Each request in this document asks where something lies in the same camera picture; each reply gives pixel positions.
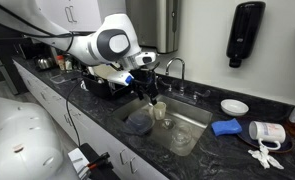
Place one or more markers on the cream mug in sink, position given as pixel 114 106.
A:
pixel 158 110

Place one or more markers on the steel kettle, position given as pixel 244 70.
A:
pixel 45 63

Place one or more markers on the white box on cart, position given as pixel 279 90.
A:
pixel 79 162

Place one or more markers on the stainless steel sink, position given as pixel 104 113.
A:
pixel 177 112

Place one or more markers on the black orange tool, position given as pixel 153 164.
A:
pixel 101 160

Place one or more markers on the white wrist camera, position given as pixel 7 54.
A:
pixel 134 62

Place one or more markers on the black dish rack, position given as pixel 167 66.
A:
pixel 103 88

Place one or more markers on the steel paper towel dispenser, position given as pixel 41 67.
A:
pixel 156 23

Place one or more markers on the large cream plate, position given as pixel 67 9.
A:
pixel 101 71

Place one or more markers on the white printed mug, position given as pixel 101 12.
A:
pixel 267 132

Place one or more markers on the dark plastic container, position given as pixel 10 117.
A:
pixel 140 122

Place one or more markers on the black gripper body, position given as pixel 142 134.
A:
pixel 144 81

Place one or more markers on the small side faucet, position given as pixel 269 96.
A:
pixel 162 82

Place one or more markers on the white ceramic bowl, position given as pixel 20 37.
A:
pixel 234 107

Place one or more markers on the spice jar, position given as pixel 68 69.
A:
pixel 61 61

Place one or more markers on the blue sponge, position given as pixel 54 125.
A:
pixel 226 127

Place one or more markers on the crumpled white paper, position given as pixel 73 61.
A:
pixel 264 158

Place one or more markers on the clear glass bowl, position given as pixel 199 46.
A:
pixel 181 135

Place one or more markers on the white cabinet front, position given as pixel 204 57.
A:
pixel 60 101

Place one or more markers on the chrome tap handle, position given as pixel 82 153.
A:
pixel 197 94

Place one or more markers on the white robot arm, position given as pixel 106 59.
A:
pixel 30 147

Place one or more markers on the dark blue plate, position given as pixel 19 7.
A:
pixel 286 146

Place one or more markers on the black soap dispenser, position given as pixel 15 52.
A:
pixel 244 30

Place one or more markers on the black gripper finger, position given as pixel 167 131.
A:
pixel 140 94
pixel 153 96

